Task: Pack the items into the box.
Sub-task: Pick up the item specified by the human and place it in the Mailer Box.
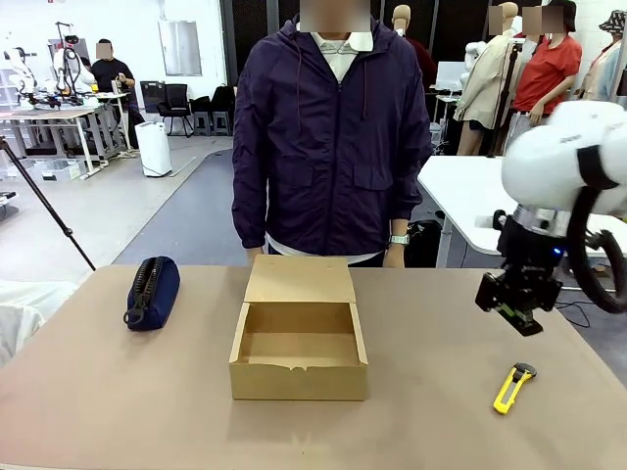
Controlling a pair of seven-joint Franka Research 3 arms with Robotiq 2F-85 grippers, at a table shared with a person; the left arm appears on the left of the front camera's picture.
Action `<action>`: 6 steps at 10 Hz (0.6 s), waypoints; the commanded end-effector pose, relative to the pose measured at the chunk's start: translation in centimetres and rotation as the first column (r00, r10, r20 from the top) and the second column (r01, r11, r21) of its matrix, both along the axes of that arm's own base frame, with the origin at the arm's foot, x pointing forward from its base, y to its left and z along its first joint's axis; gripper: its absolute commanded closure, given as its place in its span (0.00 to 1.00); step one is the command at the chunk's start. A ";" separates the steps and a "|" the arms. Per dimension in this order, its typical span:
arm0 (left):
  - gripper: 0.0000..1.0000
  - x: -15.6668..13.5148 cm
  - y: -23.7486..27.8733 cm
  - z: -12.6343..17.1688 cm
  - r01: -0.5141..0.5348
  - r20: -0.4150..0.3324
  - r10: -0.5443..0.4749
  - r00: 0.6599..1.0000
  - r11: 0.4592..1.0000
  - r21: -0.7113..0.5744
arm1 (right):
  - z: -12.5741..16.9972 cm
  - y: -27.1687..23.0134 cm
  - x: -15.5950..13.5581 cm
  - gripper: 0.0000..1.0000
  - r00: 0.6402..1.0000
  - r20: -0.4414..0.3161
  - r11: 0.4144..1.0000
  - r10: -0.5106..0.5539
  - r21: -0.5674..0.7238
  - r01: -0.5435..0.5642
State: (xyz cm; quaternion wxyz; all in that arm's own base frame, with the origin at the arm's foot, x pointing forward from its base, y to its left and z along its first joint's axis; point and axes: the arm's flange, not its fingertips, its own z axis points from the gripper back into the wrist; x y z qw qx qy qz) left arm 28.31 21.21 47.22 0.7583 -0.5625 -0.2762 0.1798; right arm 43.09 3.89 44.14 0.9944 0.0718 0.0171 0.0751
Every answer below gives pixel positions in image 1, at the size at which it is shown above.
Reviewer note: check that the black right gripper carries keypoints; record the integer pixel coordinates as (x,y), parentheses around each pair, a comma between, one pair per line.
(531,284)

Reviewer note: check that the yellow utility knife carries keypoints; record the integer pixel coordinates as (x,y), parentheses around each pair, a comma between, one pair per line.
(509,391)

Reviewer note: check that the brown cardboard box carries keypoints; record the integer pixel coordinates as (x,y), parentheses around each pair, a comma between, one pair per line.
(299,377)

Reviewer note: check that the person's left forearm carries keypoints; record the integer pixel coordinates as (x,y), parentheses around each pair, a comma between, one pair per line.
(406,205)

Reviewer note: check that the person's right forearm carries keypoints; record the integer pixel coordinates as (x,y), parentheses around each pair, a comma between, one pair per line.
(250,215)

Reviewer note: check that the person's left hand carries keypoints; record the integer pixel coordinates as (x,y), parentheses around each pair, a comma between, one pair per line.
(397,255)

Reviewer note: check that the black backpack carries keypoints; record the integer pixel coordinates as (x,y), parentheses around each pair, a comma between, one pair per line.
(425,245)

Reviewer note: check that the white table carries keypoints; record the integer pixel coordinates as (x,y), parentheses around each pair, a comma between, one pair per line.
(465,196)

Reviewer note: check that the silver wrist watch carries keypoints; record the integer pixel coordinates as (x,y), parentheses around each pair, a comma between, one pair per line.
(399,240)

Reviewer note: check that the black light stand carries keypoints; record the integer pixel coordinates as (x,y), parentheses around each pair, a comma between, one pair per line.
(507,98)

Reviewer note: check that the mannequin in beige coat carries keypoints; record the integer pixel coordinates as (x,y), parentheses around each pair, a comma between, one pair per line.
(485,83)

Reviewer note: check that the person in purple jacket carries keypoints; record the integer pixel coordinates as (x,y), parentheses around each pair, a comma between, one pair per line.
(323,156)

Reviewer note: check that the mannequin in dark red sweater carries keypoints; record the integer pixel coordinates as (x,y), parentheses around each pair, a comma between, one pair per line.
(423,59)

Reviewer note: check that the navy zipper pencil case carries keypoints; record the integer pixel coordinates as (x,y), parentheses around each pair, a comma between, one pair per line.
(159,298)

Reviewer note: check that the white air purifier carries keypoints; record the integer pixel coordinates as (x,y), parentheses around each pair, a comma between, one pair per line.
(153,149)

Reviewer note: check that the black office chair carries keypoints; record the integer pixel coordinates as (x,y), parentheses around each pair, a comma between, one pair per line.
(175,105)

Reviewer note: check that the man in black shirt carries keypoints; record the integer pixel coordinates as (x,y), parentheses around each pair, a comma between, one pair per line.
(112,71)

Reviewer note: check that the white cloth cover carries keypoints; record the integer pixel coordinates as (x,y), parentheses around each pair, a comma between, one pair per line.
(24,313)

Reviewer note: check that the workbench with white legs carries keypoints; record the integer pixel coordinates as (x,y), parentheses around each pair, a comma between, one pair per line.
(49,115)

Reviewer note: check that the white humanoid robot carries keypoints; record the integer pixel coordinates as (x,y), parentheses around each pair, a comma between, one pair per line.
(66,63)

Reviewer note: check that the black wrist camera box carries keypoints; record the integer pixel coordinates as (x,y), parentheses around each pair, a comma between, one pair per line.
(489,293)

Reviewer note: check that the white wall cabinet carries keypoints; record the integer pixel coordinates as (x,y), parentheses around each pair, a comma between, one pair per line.
(180,48)

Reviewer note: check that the black camera tripod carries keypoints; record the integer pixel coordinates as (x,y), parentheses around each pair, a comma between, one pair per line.
(44,203)

